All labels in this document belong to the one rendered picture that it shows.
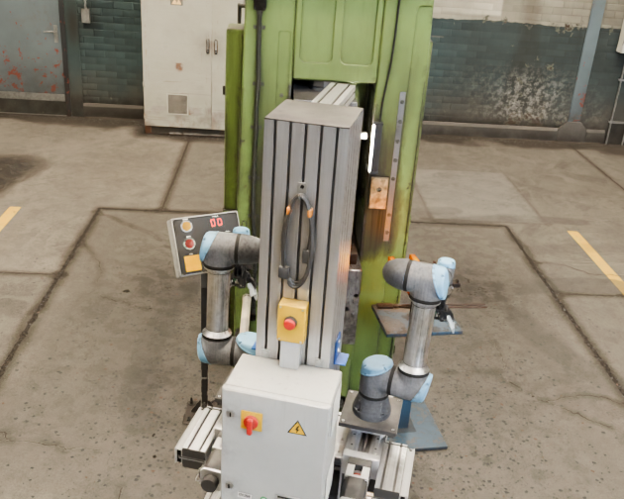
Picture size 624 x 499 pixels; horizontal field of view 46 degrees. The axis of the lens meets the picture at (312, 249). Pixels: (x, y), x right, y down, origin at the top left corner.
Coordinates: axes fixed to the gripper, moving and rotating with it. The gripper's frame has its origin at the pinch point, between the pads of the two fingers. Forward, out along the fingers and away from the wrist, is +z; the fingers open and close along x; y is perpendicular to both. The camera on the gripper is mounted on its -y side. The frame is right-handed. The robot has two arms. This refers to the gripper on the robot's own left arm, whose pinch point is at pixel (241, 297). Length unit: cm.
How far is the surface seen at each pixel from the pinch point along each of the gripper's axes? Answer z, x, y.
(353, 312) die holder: 27, 46, -51
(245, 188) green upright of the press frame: -32, -16, -55
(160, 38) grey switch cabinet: -21, -263, -519
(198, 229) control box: -20.9, -28.9, -21.8
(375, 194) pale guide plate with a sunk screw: -33, 49, -70
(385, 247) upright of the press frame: -3, 57, -75
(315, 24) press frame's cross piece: -115, 13, -64
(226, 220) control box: -23.1, -18.5, -32.2
